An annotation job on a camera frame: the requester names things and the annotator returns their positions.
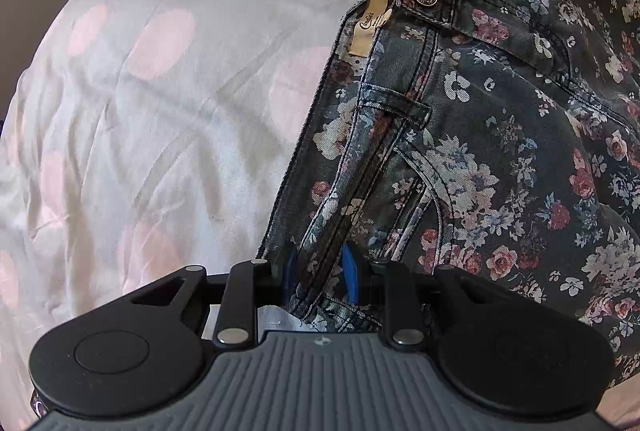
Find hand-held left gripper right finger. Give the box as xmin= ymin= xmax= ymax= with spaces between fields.
xmin=340 ymin=241 xmax=482 ymax=350

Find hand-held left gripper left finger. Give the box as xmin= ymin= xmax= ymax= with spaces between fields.
xmin=131 ymin=252 xmax=297 ymax=350

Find dark floral denim pants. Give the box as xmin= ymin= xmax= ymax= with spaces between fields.
xmin=260 ymin=0 xmax=640 ymax=393

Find pink polka dot bed sheet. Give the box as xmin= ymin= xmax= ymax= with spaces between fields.
xmin=0 ymin=0 xmax=640 ymax=431

